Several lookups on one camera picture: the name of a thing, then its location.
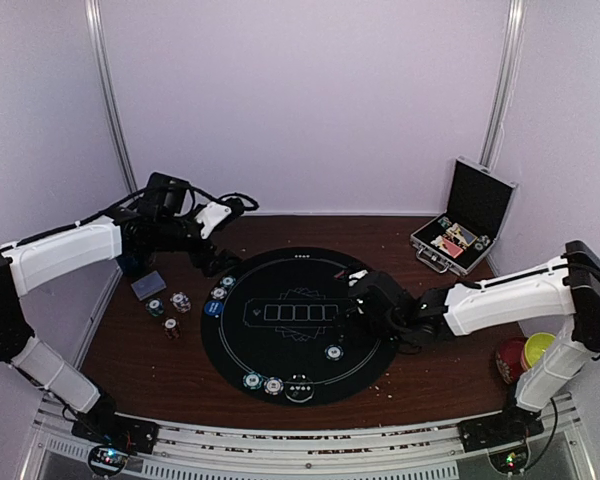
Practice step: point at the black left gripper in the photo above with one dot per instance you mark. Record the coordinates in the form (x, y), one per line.
(217, 263)

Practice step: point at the green-white single poker chip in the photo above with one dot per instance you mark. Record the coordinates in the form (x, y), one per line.
(228, 282)

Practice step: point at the blue round blind button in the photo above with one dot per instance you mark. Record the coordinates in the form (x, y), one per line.
(213, 308)

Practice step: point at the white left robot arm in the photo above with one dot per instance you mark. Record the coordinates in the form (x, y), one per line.
(32, 262)

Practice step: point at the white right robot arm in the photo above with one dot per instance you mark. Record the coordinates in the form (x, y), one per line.
(566, 286)

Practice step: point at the dark blue ceramic mug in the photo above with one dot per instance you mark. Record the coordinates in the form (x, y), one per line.
(132, 265)

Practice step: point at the blue-backed playing card deck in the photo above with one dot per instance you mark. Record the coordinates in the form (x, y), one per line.
(148, 285)

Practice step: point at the red card deck in case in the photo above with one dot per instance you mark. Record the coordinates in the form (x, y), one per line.
(449, 247)

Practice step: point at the green 50 poker chip stack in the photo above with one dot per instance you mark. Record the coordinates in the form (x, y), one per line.
(155, 307)

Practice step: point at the red patterned bowl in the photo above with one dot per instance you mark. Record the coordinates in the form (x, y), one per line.
(509, 359)

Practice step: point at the red poker chip stack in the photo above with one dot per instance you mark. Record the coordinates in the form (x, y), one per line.
(171, 328)

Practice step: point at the yellow-green plastic bowl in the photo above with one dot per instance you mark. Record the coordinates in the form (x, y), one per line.
(534, 348)

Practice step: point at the black round poker mat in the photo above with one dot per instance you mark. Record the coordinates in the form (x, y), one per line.
(282, 313)

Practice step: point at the aluminium poker chip case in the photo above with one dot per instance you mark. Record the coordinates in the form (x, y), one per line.
(476, 210)

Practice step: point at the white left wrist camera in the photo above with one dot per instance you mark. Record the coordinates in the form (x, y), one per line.
(210, 217)

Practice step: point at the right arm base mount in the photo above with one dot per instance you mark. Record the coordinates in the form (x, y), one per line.
(496, 430)

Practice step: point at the aluminium front rail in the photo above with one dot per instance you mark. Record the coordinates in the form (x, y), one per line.
(432, 450)

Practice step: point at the aluminium right corner post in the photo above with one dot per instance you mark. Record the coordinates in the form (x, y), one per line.
(504, 84)

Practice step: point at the aluminium corner post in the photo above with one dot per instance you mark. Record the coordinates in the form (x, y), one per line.
(504, 84)
(98, 41)

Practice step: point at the aluminium left corner post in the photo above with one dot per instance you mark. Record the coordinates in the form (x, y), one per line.
(98, 41)

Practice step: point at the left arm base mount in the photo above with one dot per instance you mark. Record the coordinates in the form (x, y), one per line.
(128, 434)

